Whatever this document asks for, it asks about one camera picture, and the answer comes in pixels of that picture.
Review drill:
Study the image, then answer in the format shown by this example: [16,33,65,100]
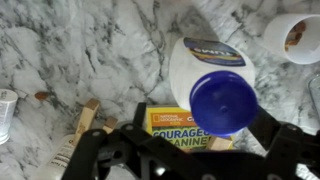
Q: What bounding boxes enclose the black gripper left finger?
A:
[62,102,188,180]

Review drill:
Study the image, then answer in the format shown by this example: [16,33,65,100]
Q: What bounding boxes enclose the small brown nut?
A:
[34,91,49,101]

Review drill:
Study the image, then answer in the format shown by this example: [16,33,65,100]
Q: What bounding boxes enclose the wooden block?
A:
[101,115,118,134]
[71,98,101,148]
[206,135,233,152]

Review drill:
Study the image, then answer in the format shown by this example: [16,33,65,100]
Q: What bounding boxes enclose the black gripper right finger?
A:
[249,107,304,180]

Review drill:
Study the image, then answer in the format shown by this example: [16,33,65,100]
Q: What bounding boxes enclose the yellow dog picture book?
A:
[146,105,234,151]

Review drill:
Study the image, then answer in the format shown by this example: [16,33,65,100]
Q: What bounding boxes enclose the white bottle with blue lid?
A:
[168,36,259,139]

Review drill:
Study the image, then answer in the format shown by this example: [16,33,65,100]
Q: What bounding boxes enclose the white measuring scoop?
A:
[263,13,320,66]

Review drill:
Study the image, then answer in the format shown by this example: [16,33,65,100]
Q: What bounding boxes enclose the white cream tube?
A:
[0,88,19,145]

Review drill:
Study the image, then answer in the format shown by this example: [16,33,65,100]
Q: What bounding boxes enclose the small white pill bottle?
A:
[34,133,84,180]

